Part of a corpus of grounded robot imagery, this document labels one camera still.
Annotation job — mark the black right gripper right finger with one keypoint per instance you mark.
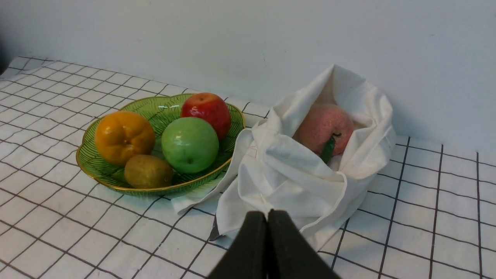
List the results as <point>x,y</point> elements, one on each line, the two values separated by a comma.
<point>290,256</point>

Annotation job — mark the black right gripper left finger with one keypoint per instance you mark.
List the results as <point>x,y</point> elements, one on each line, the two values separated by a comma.
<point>245,258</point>

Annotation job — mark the white cloth bag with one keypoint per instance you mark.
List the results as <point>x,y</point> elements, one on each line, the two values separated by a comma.
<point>271,170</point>

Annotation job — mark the green apple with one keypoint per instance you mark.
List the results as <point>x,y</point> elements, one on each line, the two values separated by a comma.
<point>190,145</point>

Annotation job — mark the pink peach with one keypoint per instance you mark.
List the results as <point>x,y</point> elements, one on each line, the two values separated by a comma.
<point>322,122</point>

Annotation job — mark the brown kiwi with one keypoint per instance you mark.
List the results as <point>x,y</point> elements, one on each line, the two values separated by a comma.
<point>147,172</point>

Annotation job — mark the red apple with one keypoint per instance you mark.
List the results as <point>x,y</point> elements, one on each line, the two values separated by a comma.
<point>212,109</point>

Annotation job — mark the green leaf-pattern glass plate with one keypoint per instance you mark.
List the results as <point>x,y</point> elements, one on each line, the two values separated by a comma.
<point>160,111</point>

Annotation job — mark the orange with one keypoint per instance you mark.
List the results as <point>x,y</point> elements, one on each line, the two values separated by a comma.
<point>122,135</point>

